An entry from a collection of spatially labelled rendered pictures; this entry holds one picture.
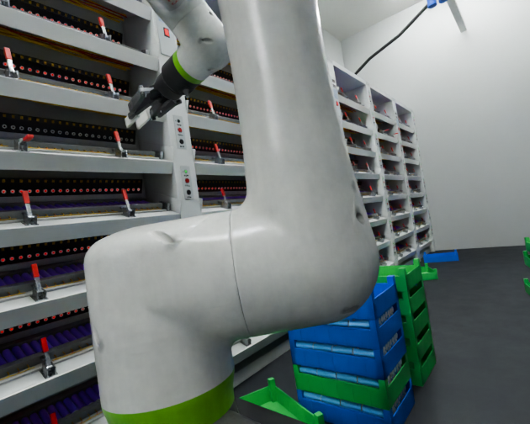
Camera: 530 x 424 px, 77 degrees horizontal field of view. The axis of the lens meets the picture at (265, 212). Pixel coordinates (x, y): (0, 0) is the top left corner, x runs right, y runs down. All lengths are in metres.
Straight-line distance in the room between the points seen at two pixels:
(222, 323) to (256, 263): 0.06
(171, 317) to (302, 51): 0.26
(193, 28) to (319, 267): 0.66
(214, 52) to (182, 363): 0.67
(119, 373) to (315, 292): 0.18
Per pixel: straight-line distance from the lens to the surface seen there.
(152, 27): 1.44
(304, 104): 0.31
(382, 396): 1.07
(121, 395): 0.34
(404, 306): 1.28
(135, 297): 0.32
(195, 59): 0.85
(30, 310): 1.01
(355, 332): 1.03
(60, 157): 1.07
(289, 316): 0.31
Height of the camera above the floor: 0.62
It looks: 2 degrees up
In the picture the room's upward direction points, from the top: 8 degrees counter-clockwise
